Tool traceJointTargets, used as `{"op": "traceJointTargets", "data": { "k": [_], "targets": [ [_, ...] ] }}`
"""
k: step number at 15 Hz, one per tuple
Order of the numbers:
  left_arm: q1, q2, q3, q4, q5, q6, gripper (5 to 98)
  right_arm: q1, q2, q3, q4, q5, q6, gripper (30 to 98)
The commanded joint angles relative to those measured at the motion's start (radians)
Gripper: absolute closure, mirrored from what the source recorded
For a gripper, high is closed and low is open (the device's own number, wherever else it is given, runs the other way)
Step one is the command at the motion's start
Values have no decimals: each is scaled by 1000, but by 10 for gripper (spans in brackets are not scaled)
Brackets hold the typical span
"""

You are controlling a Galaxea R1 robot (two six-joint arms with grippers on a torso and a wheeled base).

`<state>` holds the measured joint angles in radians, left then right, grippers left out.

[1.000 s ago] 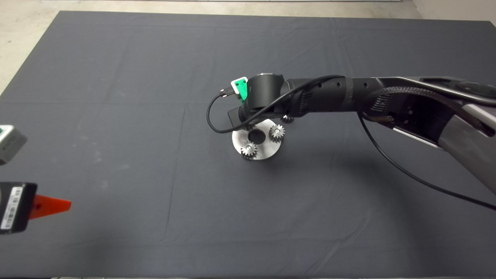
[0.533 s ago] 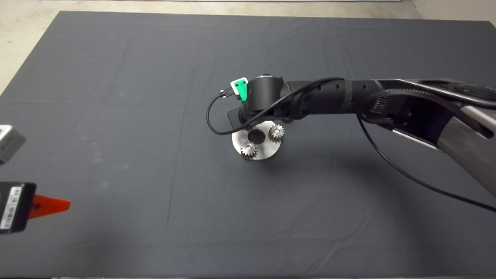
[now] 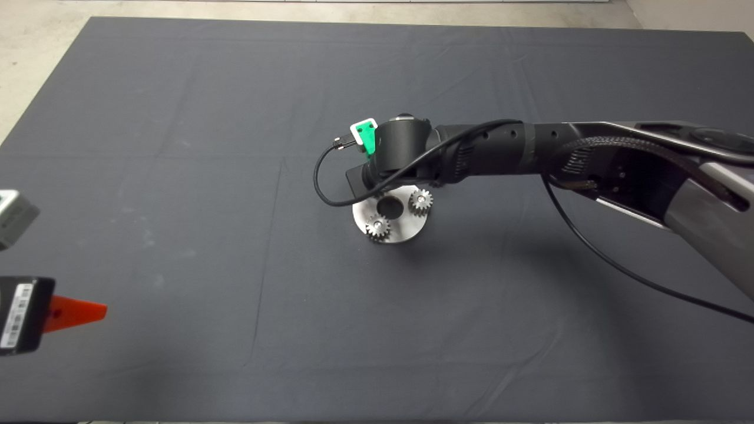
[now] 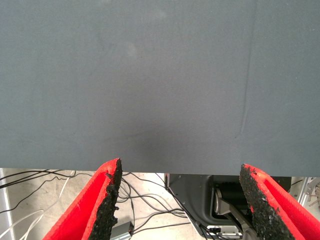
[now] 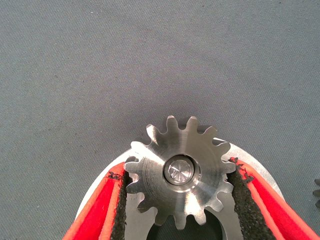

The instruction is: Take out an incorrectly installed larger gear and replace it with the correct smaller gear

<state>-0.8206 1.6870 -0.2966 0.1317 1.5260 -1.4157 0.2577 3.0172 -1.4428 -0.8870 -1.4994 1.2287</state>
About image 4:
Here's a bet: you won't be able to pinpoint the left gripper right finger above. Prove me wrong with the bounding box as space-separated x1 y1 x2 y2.
239 163 320 240

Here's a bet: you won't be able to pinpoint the aluminium frame profile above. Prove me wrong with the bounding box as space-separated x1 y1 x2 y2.
0 167 13 240
297 176 320 208

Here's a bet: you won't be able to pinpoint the black floor cable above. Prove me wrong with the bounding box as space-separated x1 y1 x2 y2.
0 171 95 215
131 221 193 236

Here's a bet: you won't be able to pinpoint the black robot base housing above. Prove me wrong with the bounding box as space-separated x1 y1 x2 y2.
165 173 292 226

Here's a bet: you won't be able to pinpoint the grey metal box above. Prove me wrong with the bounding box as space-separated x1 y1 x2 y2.
111 220 135 240

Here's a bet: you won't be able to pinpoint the dark grey table cloth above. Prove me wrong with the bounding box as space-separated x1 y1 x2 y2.
0 0 320 176

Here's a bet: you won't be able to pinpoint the black and white cables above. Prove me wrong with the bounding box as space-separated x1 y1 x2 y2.
0 170 77 240

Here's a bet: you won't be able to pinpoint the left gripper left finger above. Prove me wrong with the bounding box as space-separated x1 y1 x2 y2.
42 157 123 240

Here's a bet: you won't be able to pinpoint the silver metal bracket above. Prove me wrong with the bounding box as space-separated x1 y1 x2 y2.
206 224 243 240

